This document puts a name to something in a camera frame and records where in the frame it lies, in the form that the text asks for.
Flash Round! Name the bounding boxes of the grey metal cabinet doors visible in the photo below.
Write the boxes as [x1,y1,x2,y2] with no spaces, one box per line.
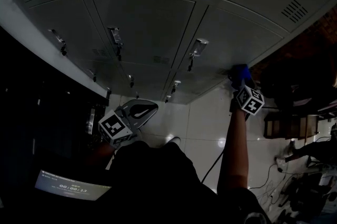
[0,0,337,106]

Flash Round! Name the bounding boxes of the person's right forearm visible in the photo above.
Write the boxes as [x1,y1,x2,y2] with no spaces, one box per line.
[216,106,251,194]

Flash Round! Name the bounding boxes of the tangle of thin floor cables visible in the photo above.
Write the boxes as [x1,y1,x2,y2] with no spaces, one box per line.
[249,162,298,208]

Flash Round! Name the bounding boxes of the dark side cabinet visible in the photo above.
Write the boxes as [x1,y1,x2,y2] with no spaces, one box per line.
[0,27,111,174]

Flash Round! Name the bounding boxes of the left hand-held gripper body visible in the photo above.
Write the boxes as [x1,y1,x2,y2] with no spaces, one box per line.
[97,99,159,150]

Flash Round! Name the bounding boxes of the lit display screen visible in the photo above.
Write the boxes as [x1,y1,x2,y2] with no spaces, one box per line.
[34,169,113,201]

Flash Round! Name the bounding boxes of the blue cloth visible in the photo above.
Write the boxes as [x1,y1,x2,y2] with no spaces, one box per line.
[231,63,251,87]

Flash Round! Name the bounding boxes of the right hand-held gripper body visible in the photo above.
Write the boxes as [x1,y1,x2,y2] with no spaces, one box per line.
[228,74,265,121]

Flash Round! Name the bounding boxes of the person's black shirt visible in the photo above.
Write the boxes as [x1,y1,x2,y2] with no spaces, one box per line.
[104,138,272,224]

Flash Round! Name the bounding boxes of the row of metal door latches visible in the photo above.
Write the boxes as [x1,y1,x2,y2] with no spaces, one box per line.
[5,0,211,104]

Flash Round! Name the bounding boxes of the person's left forearm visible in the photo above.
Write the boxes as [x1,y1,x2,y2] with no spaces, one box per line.
[88,140,120,166]

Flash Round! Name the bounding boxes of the brown wooden stool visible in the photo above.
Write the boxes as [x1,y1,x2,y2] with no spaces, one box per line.
[263,113,320,145]

